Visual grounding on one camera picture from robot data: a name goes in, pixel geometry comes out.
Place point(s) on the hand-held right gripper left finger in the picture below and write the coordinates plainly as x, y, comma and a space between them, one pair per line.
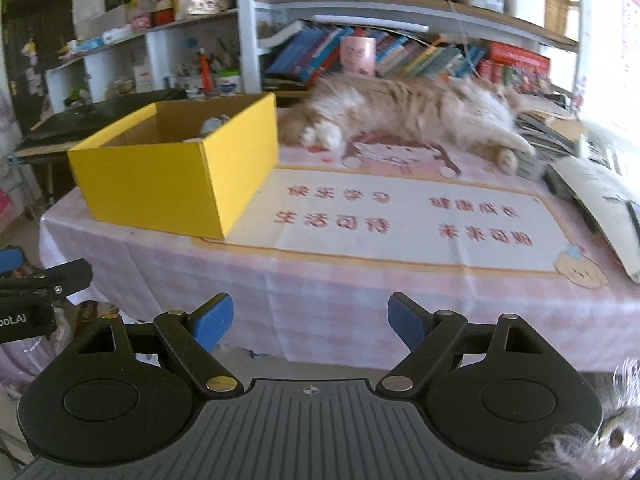
215, 320

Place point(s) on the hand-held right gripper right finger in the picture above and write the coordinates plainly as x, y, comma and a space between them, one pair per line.
405, 322

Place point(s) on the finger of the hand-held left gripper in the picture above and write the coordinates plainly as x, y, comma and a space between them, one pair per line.
10, 260
70, 275

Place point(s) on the yellow cardboard box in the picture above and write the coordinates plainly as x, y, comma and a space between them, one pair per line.
170, 185

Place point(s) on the pink checked desktop cloth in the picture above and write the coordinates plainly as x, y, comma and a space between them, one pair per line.
325, 310

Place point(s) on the pink plastic bag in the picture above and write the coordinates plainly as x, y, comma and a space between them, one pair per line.
20, 365

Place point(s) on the black digital piano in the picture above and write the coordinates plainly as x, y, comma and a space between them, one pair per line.
90, 115

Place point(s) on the printed tin can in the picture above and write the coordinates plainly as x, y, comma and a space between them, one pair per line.
527, 166

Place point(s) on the fluffy ginger white cat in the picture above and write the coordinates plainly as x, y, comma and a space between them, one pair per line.
410, 105

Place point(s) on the grey fluffy plush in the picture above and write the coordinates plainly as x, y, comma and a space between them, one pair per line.
600, 435

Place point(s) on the dark door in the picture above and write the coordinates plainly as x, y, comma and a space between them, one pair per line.
30, 35

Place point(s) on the white tub blue label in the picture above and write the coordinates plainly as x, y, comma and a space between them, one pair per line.
229, 82

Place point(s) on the red bottle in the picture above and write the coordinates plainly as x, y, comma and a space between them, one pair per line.
202, 70

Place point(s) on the white shelf unit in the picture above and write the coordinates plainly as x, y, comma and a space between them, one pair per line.
155, 45

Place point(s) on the pink cup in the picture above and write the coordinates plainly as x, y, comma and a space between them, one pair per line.
357, 55

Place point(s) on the red boxed book set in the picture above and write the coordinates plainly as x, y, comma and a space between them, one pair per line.
517, 65

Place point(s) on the tall white wooden bookshelf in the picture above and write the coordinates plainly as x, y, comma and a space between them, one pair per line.
247, 25

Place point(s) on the white storage box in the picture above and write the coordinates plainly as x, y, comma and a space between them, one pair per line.
525, 5

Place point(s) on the pink wall poster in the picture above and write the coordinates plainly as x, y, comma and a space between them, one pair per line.
631, 25

